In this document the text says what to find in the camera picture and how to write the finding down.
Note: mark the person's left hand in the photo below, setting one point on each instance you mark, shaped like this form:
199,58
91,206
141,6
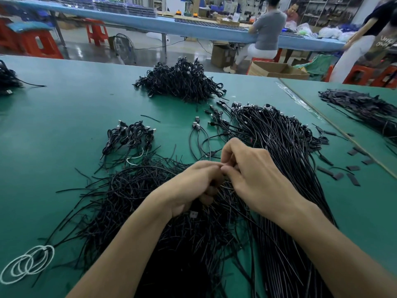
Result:
189,186

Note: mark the person's right hand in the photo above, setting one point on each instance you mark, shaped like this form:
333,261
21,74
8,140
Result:
263,180

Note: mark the person's right forearm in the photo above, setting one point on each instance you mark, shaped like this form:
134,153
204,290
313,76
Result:
341,251

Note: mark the person's left forearm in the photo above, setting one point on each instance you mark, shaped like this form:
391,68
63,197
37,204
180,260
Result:
121,257

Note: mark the scattered dark tie pieces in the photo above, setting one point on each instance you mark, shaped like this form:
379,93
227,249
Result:
352,178

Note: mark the open cardboard box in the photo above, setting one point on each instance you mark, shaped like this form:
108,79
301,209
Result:
278,70

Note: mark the green bag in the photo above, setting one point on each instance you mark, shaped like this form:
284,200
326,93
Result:
316,66

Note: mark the small cardboard box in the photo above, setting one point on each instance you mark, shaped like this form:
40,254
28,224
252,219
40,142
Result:
223,54

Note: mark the red plastic stool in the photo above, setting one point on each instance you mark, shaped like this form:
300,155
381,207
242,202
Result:
97,31
366,74
6,35

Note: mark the grey floor fan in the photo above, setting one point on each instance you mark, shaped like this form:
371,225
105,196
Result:
124,47

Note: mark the pile of white bags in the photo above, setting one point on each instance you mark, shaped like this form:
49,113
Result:
325,32

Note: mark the long blue workbench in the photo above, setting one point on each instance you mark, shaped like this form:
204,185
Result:
167,24

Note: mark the metal storage shelf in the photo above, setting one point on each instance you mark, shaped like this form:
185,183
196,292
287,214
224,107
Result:
329,6

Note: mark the red stool with blue seat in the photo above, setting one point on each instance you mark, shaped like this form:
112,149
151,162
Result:
37,41

